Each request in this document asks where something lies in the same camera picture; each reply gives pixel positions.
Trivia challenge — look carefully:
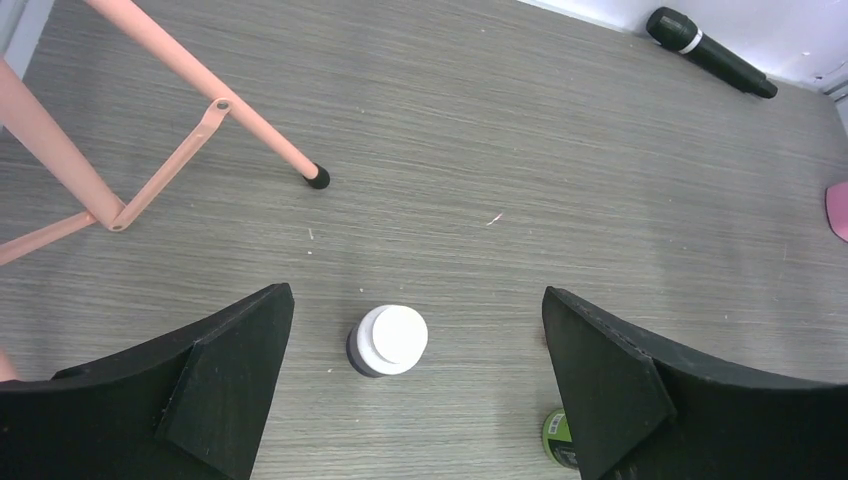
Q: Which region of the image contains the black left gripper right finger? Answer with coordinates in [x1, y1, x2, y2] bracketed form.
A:
[542, 287, 847, 479]

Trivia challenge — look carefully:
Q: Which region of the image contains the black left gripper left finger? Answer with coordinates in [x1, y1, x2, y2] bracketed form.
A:
[1, 283, 295, 479]

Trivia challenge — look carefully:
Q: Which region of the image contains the green black pill bottle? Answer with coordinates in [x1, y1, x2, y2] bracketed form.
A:
[541, 408, 579, 470]

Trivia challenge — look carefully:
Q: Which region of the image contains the white capped pill bottle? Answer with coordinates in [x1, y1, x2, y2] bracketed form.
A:
[346, 304, 429, 378]

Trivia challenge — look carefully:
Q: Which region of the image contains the pink music stand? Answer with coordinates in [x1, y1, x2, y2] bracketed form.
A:
[0, 0, 331, 268]

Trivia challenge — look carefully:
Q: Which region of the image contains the pink wedge object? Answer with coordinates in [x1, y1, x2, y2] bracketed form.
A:
[825, 181, 848, 242]

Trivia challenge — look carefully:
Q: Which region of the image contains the black microphone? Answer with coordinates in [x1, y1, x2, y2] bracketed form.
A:
[646, 6, 778, 99]

